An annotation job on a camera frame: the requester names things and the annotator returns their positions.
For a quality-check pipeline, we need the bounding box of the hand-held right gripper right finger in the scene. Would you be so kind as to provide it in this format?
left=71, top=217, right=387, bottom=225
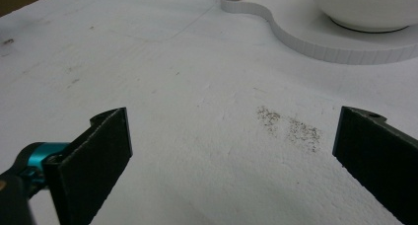
left=331, top=105, right=418, bottom=225

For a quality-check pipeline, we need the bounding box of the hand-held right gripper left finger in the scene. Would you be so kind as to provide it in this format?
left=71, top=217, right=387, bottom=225
left=42, top=107, right=134, bottom=225

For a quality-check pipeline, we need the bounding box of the white stand with post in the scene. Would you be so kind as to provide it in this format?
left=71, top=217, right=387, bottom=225
left=219, top=0, right=418, bottom=66

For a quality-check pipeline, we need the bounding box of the white egg-shaped bowl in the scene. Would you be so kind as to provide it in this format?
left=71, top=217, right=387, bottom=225
left=308, top=0, right=418, bottom=35

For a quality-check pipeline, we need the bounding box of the white foam mat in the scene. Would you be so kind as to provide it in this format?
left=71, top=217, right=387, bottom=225
left=0, top=0, right=418, bottom=225

